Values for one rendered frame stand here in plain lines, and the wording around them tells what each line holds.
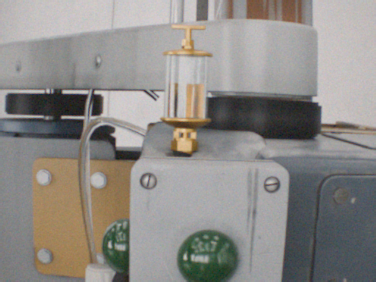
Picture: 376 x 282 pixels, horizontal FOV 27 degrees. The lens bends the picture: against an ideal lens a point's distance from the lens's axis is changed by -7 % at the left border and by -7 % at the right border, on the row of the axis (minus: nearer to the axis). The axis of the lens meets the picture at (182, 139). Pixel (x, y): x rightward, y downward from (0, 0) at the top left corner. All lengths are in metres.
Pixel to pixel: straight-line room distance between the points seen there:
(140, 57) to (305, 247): 0.25
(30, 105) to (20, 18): 4.88
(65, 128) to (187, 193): 0.48
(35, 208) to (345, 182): 0.45
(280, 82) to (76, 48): 0.23
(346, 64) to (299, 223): 5.29
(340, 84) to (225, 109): 5.17
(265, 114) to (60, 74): 0.25
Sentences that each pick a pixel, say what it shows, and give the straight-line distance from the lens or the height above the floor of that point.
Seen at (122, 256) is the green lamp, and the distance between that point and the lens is 0.40.
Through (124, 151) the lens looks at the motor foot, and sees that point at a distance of 0.92.
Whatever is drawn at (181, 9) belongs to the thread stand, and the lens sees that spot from 0.78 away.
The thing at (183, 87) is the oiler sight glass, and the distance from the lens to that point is 0.45.
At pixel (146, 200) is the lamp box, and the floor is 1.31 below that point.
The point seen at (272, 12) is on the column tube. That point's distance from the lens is 0.94.
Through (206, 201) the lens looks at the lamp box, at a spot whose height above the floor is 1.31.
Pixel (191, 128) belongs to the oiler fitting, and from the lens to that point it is 0.46.
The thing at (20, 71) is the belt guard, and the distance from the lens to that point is 0.82.
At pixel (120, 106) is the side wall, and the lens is 5.62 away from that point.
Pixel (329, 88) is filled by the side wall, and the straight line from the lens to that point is 5.70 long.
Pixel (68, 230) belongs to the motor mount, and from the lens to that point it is 0.83.
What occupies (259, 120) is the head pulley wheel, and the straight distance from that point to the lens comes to 0.55.
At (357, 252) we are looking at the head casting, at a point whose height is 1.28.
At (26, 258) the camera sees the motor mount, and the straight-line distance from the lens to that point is 0.85.
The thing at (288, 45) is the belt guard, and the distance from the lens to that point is 0.55.
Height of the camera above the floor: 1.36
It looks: 3 degrees down
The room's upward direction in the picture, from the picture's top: 2 degrees clockwise
